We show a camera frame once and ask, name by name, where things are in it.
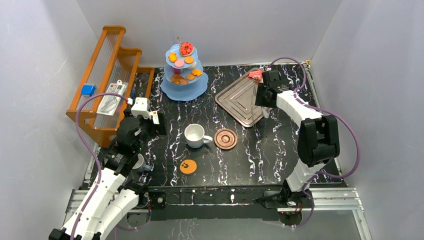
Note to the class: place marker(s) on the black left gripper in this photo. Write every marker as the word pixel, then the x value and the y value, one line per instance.
pixel 160 123

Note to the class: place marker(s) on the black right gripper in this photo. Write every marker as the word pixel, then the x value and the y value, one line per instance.
pixel 259 100

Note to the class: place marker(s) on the brown croissant pastry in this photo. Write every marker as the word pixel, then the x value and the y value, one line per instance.
pixel 178 79

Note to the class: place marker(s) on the round orange cookie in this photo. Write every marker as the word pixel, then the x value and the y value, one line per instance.
pixel 190 77
pixel 188 60

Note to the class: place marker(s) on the pink round macaron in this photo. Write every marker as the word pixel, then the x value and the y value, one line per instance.
pixel 179 63

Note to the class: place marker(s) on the orange fish-shaped cookie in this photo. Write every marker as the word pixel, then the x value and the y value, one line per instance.
pixel 172 57

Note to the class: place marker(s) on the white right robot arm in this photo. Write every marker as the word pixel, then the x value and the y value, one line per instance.
pixel 318 138

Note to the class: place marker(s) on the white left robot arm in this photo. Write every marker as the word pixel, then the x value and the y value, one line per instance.
pixel 110 196

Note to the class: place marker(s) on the silver metal tray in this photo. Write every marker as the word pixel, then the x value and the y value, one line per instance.
pixel 238 100

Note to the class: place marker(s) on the white ceramic mug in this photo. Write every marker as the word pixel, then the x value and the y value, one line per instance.
pixel 195 136

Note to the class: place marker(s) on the orange round coaster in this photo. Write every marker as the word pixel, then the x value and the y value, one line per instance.
pixel 188 167

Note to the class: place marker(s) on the blue three-tier cake stand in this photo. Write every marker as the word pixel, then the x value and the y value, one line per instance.
pixel 184 93

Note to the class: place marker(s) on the clear ruler set package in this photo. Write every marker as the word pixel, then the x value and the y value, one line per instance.
pixel 109 103

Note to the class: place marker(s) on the brown wooden saucer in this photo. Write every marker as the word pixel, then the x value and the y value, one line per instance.
pixel 225 139

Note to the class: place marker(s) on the orange wooden tiered rack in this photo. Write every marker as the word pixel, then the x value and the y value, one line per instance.
pixel 109 63

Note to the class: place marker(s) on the blue eraser block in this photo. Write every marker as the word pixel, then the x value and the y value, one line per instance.
pixel 88 90

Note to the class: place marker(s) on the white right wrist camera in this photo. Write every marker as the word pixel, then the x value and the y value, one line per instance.
pixel 265 70

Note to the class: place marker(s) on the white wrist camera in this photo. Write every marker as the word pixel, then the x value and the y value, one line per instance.
pixel 265 70
pixel 141 107

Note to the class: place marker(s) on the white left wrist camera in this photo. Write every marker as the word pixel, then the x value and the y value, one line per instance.
pixel 141 107

